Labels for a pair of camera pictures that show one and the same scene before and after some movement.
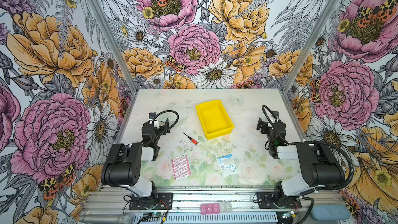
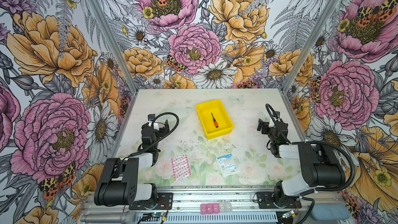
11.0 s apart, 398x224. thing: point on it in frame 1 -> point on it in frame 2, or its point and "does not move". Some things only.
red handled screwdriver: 194,141 -> 215,122
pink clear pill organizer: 215,208 does not move
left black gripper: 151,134 does not move
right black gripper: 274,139 does not move
